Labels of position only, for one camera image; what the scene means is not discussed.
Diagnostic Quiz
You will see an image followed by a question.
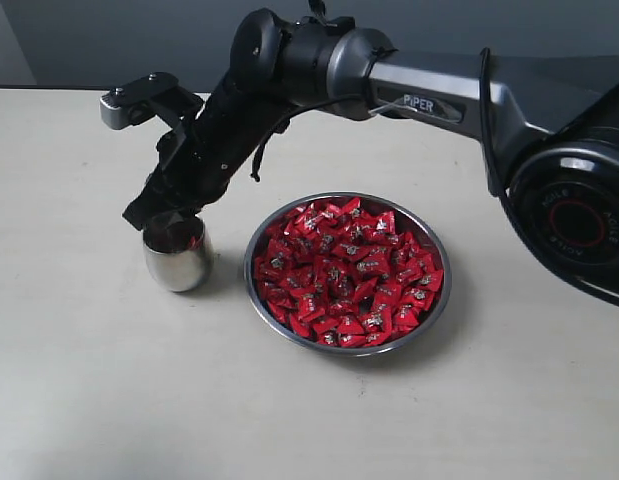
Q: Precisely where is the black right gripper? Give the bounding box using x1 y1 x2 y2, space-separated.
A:
122 75 293 240

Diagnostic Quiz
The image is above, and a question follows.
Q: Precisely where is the red candy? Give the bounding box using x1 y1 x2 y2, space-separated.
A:
187 237 202 250

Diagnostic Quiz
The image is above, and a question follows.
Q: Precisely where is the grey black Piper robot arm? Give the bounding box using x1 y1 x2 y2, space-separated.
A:
117 1 619 306

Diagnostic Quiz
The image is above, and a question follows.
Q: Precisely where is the stainless steel cup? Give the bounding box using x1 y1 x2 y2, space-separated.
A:
142 216 214 293

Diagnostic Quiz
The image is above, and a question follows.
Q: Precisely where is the stainless steel bowl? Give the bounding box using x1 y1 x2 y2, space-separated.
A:
243 192 451 357

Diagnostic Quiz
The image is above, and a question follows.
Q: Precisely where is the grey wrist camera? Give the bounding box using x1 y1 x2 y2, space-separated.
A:
100 72 179 131

